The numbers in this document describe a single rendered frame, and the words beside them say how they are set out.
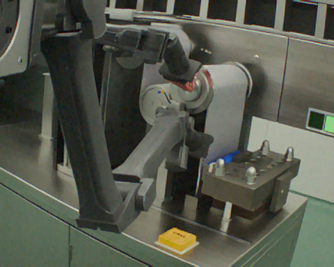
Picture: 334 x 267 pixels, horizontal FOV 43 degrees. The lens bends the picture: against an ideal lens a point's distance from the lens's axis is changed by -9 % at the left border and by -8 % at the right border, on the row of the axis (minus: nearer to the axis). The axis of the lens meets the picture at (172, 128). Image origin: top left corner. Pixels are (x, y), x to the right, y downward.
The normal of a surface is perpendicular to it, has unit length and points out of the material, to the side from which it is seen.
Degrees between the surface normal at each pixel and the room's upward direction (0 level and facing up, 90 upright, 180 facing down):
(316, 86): 90
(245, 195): 90
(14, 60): 90
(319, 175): 90
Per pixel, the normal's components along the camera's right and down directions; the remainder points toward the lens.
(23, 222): -0.57, 0.14
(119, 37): 0.17, 0.33
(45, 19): 0.92, 0.36
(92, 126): 0.95, 0.07
